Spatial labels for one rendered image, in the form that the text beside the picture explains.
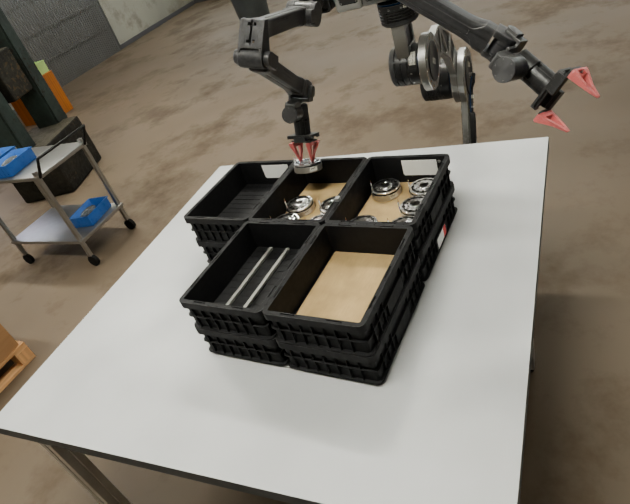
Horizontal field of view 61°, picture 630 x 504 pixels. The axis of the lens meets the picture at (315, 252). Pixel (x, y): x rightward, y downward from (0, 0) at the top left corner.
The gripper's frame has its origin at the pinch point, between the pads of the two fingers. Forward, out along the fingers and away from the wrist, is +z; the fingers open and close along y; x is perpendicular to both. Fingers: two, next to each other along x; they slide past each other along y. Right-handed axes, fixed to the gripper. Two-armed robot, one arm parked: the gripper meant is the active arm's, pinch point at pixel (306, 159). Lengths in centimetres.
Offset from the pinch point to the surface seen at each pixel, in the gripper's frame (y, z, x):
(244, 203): -29.9, 16.7, -3.2
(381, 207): 29.9, 16.2, -3.3
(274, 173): -22.0, 7.5, 8.9
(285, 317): 30, 26, -66
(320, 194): 1.9, 14.2, 3.5
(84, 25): -799, -140, 540
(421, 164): 40.1, 4.4, 9.6
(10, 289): -288, 98, 21
